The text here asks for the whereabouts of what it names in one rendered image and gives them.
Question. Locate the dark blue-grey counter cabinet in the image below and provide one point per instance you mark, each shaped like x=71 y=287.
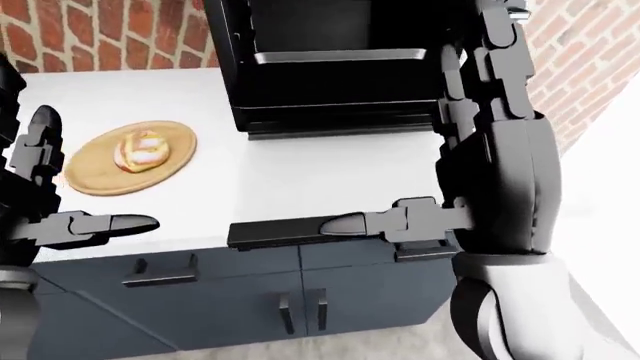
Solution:
x=225 y=307

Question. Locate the grey metal oven tray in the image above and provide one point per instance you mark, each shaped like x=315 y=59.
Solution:
x=340 y=56

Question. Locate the black toaster oven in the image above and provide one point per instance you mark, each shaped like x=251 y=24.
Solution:
x=330 y=93

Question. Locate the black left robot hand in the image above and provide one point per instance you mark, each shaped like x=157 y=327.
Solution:
x=30 y=187

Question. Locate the round wooden plate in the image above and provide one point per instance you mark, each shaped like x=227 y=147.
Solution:
x=95 y=172

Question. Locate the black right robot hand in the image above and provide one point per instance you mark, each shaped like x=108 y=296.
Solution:
x=505 y=180

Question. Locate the golden glazed scone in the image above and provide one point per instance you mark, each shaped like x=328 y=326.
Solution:
x=142 y=150

